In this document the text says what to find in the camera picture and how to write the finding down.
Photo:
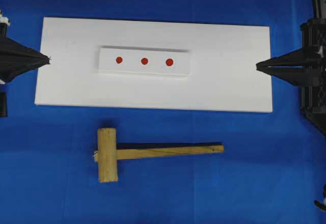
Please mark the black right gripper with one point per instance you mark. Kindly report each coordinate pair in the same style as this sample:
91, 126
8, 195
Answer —
312, 57

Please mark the red dot mark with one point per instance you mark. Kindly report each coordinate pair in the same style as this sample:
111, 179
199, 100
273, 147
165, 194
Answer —
144, 61
119, 60
169, 62

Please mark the red dot mark left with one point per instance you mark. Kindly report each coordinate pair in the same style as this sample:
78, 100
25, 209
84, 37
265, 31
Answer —
119, 60

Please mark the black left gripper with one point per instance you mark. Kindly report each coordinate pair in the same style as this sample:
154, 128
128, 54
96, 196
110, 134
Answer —
11, 49

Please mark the small white raised block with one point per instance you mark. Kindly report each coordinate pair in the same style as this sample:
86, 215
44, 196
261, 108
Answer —
156, 61

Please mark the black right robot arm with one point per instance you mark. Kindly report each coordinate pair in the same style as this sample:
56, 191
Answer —
305, 67

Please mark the wooden mallet hammer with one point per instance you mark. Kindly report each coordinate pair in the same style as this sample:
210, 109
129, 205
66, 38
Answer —
109, 152

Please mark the large white foam board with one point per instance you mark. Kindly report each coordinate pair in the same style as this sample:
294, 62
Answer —
223, 66

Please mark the red dot mark right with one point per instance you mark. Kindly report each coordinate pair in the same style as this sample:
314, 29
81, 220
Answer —
169, 62

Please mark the red dot mark middle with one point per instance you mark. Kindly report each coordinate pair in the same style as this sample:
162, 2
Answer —
144, 61

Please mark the blue table cloth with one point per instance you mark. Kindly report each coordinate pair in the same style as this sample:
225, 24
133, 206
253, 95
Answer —
272, 169

